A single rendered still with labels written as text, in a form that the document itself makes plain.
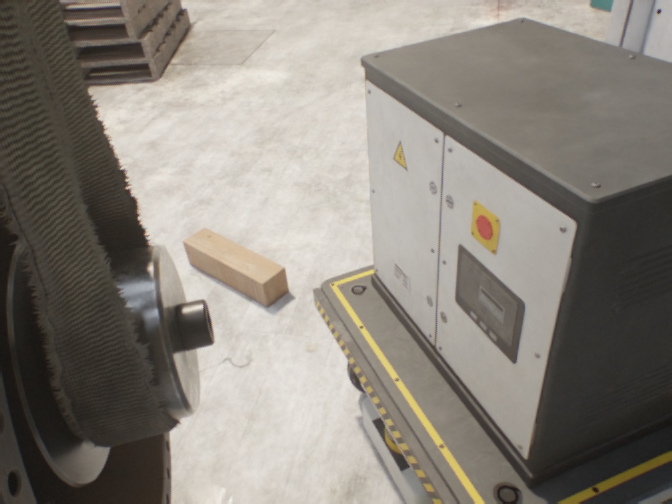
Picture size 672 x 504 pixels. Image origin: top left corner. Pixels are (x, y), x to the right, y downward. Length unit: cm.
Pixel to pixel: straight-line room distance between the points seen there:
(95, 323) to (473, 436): 77
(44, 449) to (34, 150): 19
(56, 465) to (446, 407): 76
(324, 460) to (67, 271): 110
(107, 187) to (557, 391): 62
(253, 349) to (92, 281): 130
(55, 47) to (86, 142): 7
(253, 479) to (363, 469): 25
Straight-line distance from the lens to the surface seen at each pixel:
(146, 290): 42
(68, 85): 42
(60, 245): 35
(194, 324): 46
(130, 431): 45
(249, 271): 176
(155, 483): 61
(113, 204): 48
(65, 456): 45
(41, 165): 33
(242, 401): 153
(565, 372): 81
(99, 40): 388
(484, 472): 100
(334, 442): 142
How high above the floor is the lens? 116
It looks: 38 degrees down
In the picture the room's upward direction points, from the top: 6 degrees counter-clockwise
